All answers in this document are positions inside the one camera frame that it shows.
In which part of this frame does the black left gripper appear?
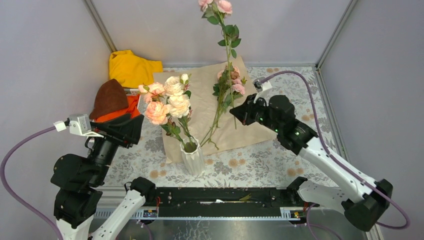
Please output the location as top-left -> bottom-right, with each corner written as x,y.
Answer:
88,112 -> 146,184

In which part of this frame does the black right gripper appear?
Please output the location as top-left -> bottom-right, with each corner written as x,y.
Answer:
230,93 -> 282,133

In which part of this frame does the beige kraft wrapping paper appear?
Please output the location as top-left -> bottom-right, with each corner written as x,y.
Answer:
153,56 -> 276,164

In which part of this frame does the peach rose stem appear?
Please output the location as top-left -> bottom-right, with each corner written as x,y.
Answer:
138,82 -> 183,143

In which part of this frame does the cream white rose stem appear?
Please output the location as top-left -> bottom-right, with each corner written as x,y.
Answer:
162,73 -> 198,153

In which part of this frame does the large pink peony stem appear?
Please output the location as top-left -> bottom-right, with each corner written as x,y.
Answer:
198,0 -> 242,131

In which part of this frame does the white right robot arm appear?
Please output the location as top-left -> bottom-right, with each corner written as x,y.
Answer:
229,94 -> 393,232

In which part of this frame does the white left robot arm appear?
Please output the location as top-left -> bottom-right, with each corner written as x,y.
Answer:
50,114 -> 156,240

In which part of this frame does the white ribbed vase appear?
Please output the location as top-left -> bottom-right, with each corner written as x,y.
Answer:
180,137 -> 205,175

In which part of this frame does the small pink rose stem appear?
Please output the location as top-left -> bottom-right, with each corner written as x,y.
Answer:
200,61 -> 247,150

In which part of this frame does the floral patterned table mat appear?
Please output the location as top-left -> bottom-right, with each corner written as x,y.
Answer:
105,66 -> 337,188

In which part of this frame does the white plastic basket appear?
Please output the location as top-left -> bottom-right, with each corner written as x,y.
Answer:
124,88 -> 145,115

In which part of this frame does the orange cloth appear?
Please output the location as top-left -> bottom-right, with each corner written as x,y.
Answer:
92,95 -> 140,123

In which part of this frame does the brown cloth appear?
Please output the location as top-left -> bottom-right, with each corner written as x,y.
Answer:
89,79 -> 129,122

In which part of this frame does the yellow cloth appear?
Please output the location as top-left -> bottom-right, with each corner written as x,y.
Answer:
108,50 -> 163,89

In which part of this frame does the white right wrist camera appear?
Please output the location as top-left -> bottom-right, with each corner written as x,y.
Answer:
253,76 -> 273,103

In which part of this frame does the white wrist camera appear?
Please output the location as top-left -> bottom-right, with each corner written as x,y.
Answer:
53,114 -> 104,138
253,76 -> 273,103

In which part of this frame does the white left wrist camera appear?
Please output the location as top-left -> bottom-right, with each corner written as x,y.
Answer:
53,114 -> 104,138

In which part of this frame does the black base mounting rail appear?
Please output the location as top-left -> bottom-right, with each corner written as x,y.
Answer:
142,187 -> 311,221

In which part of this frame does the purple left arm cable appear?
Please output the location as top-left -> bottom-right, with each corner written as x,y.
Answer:
0,125 -> 65,240

